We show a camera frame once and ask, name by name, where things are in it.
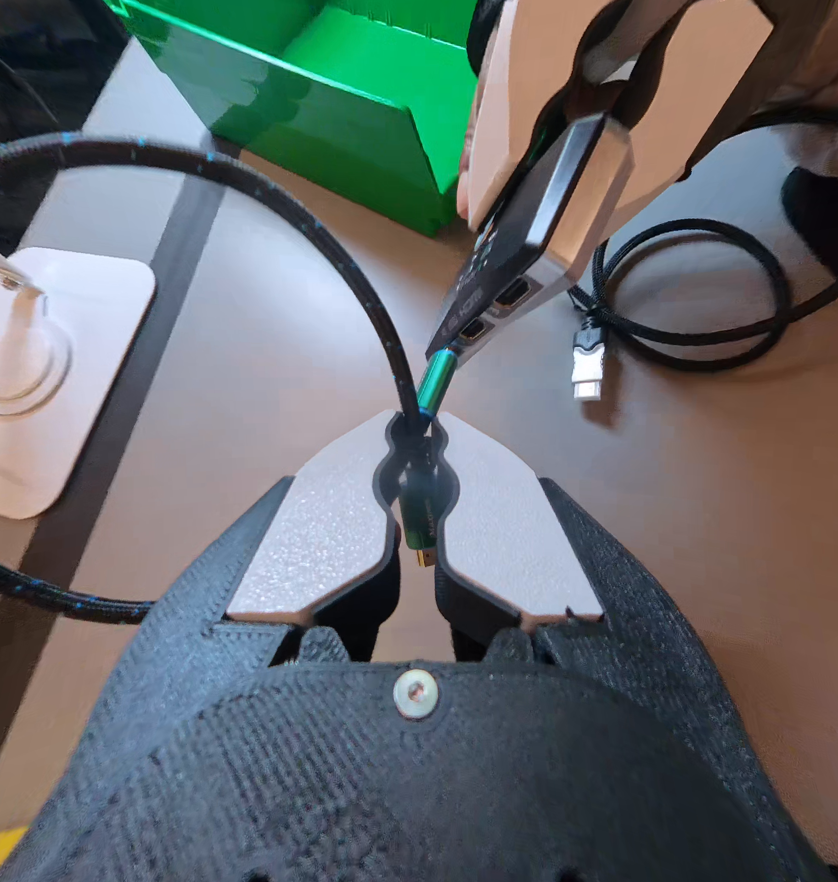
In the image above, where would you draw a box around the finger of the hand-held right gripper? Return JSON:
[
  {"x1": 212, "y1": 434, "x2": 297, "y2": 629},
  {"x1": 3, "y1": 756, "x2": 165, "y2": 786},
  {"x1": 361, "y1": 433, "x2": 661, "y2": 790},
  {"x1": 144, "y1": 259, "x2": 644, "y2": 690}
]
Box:
[
  {"x1": 458, "y1": 0, "x2": 626, "y2": 263},
  {"x1": 571, "y1": 0, "x2": 778, "y2": 283}
]

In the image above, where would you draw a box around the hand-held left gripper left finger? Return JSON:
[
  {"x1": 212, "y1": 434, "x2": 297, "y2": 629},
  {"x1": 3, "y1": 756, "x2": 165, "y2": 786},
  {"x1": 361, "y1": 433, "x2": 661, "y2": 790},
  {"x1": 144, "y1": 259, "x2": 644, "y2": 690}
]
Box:
[{"x1": 225, "y1": 410, "x2": 402, "y2": 632}]

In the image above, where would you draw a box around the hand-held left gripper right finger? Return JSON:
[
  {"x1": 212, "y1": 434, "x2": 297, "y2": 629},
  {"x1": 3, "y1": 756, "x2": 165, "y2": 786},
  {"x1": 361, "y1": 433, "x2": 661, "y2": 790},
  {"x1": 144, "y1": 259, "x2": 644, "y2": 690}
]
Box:
[{"x1": 433, "y1": 414, "x2": 606, "y2": 632}]

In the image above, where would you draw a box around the black HDMI switch box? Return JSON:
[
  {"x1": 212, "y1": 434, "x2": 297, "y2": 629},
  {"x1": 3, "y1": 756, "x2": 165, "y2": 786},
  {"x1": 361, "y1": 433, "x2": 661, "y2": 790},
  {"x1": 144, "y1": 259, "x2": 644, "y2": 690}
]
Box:
[{"x1": 425, "y1": 113, "x2": 635, "y2": 362}]

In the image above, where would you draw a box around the green plastic bin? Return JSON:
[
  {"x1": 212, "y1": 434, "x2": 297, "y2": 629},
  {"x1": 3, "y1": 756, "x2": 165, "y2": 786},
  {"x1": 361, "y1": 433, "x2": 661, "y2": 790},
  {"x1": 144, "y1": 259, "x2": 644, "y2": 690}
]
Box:
[{"x1": 105, "y1": 0, "x2": 482, "y2": 238}]

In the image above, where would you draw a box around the black HDMI cable green plug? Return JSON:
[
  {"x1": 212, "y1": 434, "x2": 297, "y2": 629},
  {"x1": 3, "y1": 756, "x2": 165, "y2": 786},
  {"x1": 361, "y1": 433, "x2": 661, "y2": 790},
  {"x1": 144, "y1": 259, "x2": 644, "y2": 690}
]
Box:
[{"x1": 0, "y1": 131, "x2": 464, "y2": 624}]

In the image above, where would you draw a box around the black braided cable silver plug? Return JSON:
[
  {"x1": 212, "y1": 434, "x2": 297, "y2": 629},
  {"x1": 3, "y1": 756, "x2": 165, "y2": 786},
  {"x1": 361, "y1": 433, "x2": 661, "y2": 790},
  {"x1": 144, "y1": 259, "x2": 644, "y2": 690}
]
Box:
[{"x1": 568, "y1": 104, "x2": 838, "y2": 407}]

